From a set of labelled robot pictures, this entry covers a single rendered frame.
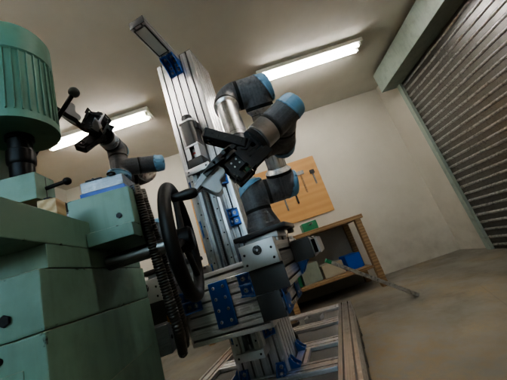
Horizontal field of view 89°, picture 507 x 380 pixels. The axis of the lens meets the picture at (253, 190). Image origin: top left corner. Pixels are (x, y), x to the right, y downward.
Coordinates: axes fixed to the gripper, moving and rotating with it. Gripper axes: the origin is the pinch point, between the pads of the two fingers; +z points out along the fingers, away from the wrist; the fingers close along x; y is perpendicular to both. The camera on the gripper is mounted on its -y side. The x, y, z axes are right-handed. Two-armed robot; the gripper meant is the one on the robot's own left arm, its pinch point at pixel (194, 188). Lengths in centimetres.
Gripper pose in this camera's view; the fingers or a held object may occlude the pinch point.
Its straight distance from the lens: 62.4
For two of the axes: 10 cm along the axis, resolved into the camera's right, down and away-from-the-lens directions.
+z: -6.7, 7.0, -2.5
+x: -0.6, 2.9, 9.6
